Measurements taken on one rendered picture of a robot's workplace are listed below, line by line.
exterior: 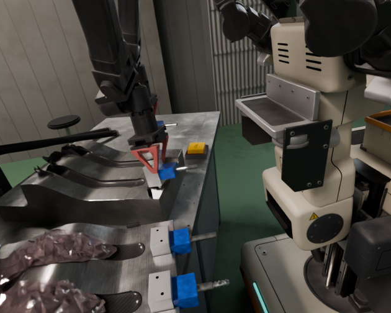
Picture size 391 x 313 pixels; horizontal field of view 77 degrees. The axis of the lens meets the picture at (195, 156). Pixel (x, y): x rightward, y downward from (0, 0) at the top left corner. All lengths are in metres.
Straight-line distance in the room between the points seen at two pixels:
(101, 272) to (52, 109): 2.96
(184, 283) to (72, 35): 2.93
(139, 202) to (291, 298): 0.75
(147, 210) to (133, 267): 0.16
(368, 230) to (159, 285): 0.52
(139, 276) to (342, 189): 0.50
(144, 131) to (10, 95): 2.98
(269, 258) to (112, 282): 0.85
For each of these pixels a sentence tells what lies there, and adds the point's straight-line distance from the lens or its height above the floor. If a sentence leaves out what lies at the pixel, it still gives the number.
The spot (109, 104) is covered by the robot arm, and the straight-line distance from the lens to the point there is 0.62.
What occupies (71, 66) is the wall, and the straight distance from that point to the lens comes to 3.20.
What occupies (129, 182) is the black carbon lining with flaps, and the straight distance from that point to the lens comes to 0.70.
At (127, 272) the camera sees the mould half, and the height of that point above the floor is 0.86.
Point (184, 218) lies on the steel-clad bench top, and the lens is 0.66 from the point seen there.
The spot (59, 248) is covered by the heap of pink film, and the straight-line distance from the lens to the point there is 0.54.
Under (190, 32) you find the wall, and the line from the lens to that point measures 3.09.
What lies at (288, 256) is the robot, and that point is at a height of 0.28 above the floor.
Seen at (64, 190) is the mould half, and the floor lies 0.91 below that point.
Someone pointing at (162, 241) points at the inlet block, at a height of 0.88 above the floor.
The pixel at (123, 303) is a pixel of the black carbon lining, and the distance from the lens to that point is 0.49.
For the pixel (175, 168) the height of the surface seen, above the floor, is 0.93.
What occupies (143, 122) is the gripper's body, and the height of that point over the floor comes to 1.06.
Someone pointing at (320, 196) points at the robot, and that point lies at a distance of 0.68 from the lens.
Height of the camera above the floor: 1.24
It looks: 28 degrees down
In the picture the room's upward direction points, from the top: 8 degrees counter-clockwise
